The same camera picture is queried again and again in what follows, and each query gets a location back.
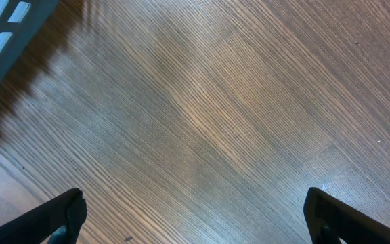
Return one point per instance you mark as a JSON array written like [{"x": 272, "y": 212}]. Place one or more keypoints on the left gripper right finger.
[{"x": 330, "y": 220}]

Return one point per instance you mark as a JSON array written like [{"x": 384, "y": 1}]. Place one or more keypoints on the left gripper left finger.
[{"x": 57, "y": 221}]

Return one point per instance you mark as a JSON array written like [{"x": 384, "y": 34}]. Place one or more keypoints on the grey plastic shopping basket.
[{"x": 19, "y": 22}]

